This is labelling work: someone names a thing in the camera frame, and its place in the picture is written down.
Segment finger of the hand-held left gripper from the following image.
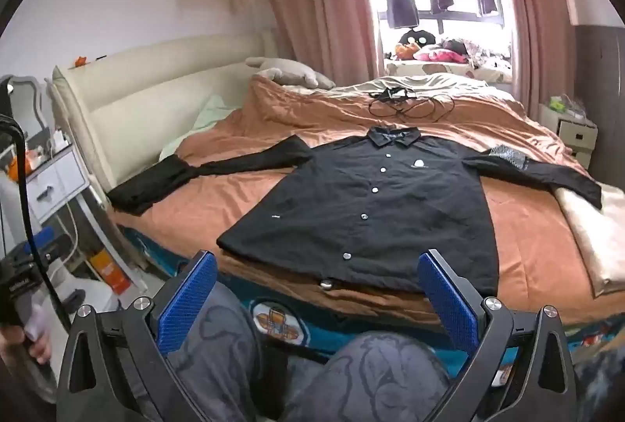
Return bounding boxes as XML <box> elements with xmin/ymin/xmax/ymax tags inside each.
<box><xmin>24</xmin><ymin>227</ymin><xmax>74</xmax><ymax>259</ymax></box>

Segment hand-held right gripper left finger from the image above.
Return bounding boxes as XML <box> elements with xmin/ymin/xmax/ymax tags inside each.
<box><xmin>56</xmin><ymin>250</ymin><xmax>218</xmax><ymax>422</ymax></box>

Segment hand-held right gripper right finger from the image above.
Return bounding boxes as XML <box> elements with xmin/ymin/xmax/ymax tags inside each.
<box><xmin>417</xmin><ymin>249</ymin><xmax>579</xmax><ymax>422</ymax></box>

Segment black button shirt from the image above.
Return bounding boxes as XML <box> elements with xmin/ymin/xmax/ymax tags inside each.
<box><xmin>188</xmin><ymin>125</ymin><xmax>602</xmax><ymax>296</ymax></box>

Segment person's left hand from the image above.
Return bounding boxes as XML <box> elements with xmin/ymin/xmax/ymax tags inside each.
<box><xmin>0</xmin><ymin>324</ymin><xmax>54</xmax><ymax>364</ymax></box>

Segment person's grey patterned pants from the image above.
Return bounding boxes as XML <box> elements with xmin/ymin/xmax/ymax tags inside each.
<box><xmin>163</xmin><ymin>280</ymin><xmax>457</xmax><ymax>422</ymax></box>

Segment orange box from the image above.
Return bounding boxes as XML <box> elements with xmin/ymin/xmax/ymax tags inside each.
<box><xmin>90</xmin><ymin>249</ymin><xmax>132</xmax><ymax>296</ymax></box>

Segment orange brown duvet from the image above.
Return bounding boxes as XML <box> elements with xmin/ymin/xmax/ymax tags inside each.
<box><xmin>105</xmin><ymin>73</ymin><xmax>625</xmax><ymax>325</ymax></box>

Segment teal printed bed sheet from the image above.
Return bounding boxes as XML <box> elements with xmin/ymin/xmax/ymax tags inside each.
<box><xmin>117</xmin><ymin>227</ymin><xmax>625</xmax><ymax>384</ymax></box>

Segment cream folded blanket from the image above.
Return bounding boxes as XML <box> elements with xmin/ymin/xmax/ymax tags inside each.
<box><xmin>552</xmin><ymin>183</ymin><xmax>625</xmax><ymax>298</ymax></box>

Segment silver framed mirror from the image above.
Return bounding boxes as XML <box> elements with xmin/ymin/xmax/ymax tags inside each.
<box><xmin>0</xmin><ymin>75</ymin><xmax>47</xmax><ymax>150</ymax></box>

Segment cream padded headboard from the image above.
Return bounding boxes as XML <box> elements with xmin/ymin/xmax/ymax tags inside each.
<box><xmin>51</xmin><ymin>32</ymin><xmax>279</xmax><ymax>198</ymax></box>

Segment light green pillow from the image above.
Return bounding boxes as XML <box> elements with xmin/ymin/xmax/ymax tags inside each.
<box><xmin>159</xmin><ymin>94</ymin><xmax>242</xmax><ymax>159</ymax></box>

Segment pink cloth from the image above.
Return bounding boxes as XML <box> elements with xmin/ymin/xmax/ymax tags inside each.
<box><xmin>414</xmin><ymin>47</ymin><xmax>467</xmax><ymax>64</ymax></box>

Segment grey plush toy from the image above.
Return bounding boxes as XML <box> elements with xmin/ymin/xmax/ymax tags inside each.
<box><xmin>244</xmin><ymin>56</ymin><xmax>338</xmax><ymax>90</ymax></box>

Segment dark grey wardrobe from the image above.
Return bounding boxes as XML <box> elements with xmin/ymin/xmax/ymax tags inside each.
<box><xmin>573</xmin><ymin>24</ymin><xmax>625</xmax><ymax>189</ymax></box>

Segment black white plush toy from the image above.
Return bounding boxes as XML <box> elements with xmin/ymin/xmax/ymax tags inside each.
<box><xmin>400</xmin><ymin>28</ymin><xmax>438</xmax><ymax>49</ymax></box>

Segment cream nightstand black handles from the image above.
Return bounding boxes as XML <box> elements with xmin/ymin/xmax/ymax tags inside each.
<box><xmin>537</xmin><ymin>102</ymin><xmax>599</xmax><ymax>169</ymax></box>

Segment black cable with device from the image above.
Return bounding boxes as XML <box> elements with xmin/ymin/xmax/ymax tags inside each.
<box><xmin>366</xmin><ymin>86</ymin><xmax>457</xmax><ymax>119</ymax></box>

